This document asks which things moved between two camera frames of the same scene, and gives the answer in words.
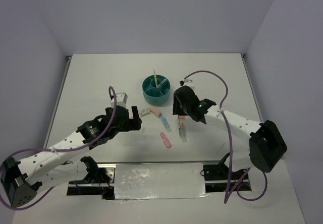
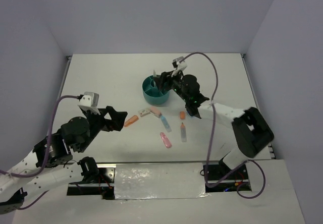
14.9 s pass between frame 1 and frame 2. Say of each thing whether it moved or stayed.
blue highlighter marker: stayed
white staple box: stayed
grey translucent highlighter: stayed
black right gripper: moved
